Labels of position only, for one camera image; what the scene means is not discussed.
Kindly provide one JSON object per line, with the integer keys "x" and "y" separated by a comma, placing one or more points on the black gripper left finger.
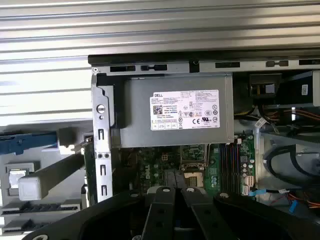
{"x": 162, "y": 200}

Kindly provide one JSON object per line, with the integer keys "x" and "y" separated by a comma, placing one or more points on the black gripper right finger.
{"x": 202, "y": 208}

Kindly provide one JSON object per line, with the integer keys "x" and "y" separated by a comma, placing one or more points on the black RAM slot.
{"x": 237, "y": 160}
{"x": 223, "y": 160}
{"x": 227, "y": 160}
{"x": 233, "y": 160}

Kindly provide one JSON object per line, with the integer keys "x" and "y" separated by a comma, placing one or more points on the CPU socket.
{"x": 191, "y": 178}

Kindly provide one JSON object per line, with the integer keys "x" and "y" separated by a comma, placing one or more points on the green motherboard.
{"x": 140, "y": 170}

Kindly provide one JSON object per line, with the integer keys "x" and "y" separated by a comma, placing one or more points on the metal socket cover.
{"x": 193, "y": 164}

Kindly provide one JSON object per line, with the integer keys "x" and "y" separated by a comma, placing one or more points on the green graphics card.
{"x": 88, "y": 160}

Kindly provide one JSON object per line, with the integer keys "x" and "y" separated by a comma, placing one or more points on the grey power supply unit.
{"x": 135, "y": 112}

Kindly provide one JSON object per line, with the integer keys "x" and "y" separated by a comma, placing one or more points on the black and grey PC case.
{"x": 100, "y": 125}

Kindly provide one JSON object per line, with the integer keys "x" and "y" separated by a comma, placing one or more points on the grey parts rack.
{"x": 30, "y": 188}

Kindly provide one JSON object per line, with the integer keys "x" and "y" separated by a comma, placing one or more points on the hard disk in blue carrier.
{"x": 30, "y": 145}

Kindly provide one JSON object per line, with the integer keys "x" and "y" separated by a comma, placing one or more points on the grey metal disk bay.
{"x": 290, "y": 90}

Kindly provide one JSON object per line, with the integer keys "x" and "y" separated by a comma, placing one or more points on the silver CPU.
{"x": 15, "y": 176}

